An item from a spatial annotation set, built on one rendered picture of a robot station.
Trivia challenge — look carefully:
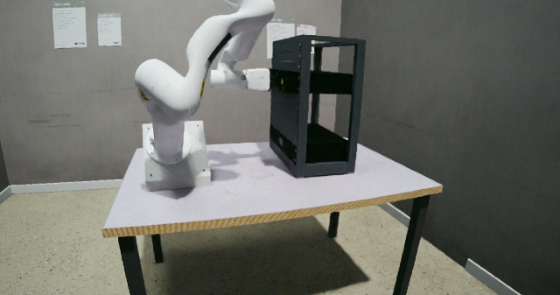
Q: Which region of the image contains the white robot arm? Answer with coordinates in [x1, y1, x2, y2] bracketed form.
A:
[135, 0, 275, 165]

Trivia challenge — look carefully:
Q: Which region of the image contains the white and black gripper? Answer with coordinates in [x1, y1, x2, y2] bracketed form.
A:
[246, 68, 279, 92]

